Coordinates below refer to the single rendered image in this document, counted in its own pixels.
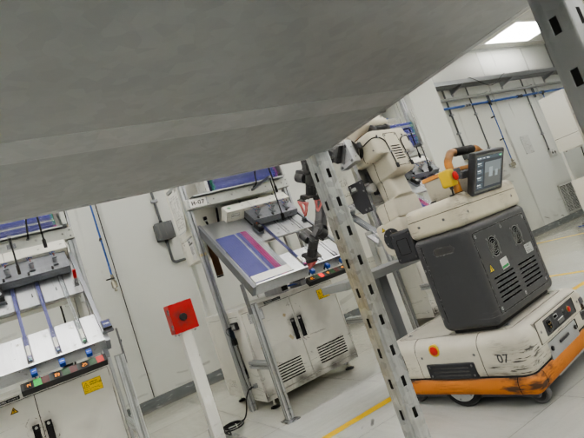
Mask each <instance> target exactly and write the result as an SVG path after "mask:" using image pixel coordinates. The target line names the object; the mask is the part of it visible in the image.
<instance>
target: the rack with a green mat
mask: <svg viewBox="0 0 584 438"><path fill-rule="evenodd" d="M528 9H531V11H532V13H533V15H534V19H535V21H536V23H537V25H538V28H539V30H540V32H541V35H542V37H543V40H544V42H545V44H546V46H547V50H548V52H549V55H550V56H551V58H552V61H553V63H554V67H555V68H556V71H557V73H558V75H559V78H560V80H561V83H562V85H563V88H564V90H565V92H566V94H567V98H568V100H569V102H570V104H571V106H572V109H573V111H574V114H575V116H576V119H577V121H578V123H579V125H580V127H581V131H582V133H583V135H584V5H583V3H582V1H581V0H0V224H5V223H9V222H16V221H21V220H24V219H29V218H33V217H38V216H45V215H49V214H53V213H57V212H62V211H66V210H70V209H78V208H81V207H86V206H90V205H95V204H98V203H103V202H110V201H115V200H119V199H123V198H127V197H132V196H139V195H143V194H148V193H152V192H156V191H160V190H165V189H172V188H176V187H181V186H184V185H189V184H193V183H200V182H205V181H209V180H213V179H217V178H222V177H225V176H233V175H238V174H241V173H246V172H250V171H254V170H259V169H266V168H270V167H275V166H279V165H283V164H287V163H295V162H299V161H303V160H306V161H307V164H308V166H309V171H310V173H311V175H312V178H313V181H314V184H315V187H316V190H317V193H318V196H319V197H320V200H321V203H322V207H323V209H324V212H325V215H326V217H327V220H328V224H329V227H330V229H331V232H332V235H333V237H334V239H335V244H336V247H337V248H338V251H339V254H340V257H341V259H342V263H343V266H344V268H345V271H346V274H347V276H348V280H349V283H350V286H351V288H352V290H353V293H354V296H355V299H356V302H357V305H358V308H359V310H360V312H361V315H362V319H363V322H364V324H365V327H366V330H367V332H368V337H369V339H370V341H371V344H372V347H373V350H374V351H375V356H376V359H377V361H378V363H379V366H380V369H381V372H382V375H383V378H384V381H385V383H386V386H387V389H388V392H389V395H390V398H391V401H392V402H393V405H394V408H395V412H396V414H397V417H398V420H399V423H400V425H401V429H402V432H403V434H404V437H405V438H432V437H431V434H430V433H429V430H428V425H427V423H426V421H425V418H424V415H423V413H422V411H421V406H420V404H419V402H418V399H417V396H416V393H415V390H414V387H413V384H412V382H411V380H410V377H409V374H408V371H407V368H406V365H405V363H404V360H403V358H402V353H401V351H400V349H399V346H398V343H397V341H396V339H395V334H394V332H393V329H392V327H391V324H390V321H389V319H388V315H387V312H386V310H385V308H384V305H383V302H382V299H381V296H380V293H379V291H378V288H377V286H376V283H375V279H374V277H373V274H372V271H371V269H370V267H369V264H368V260H367V257H366V255H365V252H364V250H363V247H362V243H361V240H360V238H359V236H358V233H357V230H356V228H355V224H354V221H353V219H352V216H351V214H350V211H349V208H348V205H347V202H346V199H345V197H344V194H343V192H342V188H341V185H340V183H339V180H338V178H337V175H336V173H335V168H334V166H333V163H332V161H331V158H330V156H329V152H328V150H330V149H332V148H333V147H334V146H336V144H338V143H340V142H341V141H342V140H344V139H345V138H347V137H348V136H350V135H351V134H353V133H354V132H356V131H357V130H358V129H359V128H361V127H362V126H363V125H365V124H366V123H368V122H370V121H371V120H372V119H374V118H375V117H377V116H378V115H380V114H381V113H382V112H383V111H385V110H386V109H388V108H389V107H391V106H392V105H394V104H395V103H397V102H398V101H400V100H401V99H402V98H403V97H405V96H406V95H408V94H409V93H410V92H412V91H413V90H415V89H416V88H418V87H419V86H421V85H422V84H424V83H425V82H426V81H427V80H429V79H430V78H431V77H433V76H435V75H436V74H438V73H439V72H440V71H442V70H444V69H445V68H446V67H448V66H449V65H450V64H451V63H453V62H454V61H456V60H457V59H459V58H460V57H461V56H463V55H465V54H466V53H468V52H469V51H470V50H471V49H473V48H474V47H476V46H477V45H478V44H480V43H482V42H483V41H484V40H486V39H487V38H489V37H491V36H492V35H493V34H494V33H495V32H497V31H498V30H500V29H501V28H503V27H504V26H506V25H507V24H508V23H510V22H512V21H513V20H514V19H516V18H517V17H518V16H520V15H521V14H522V13H524V12H525V11H527V10H528Z"/></svg>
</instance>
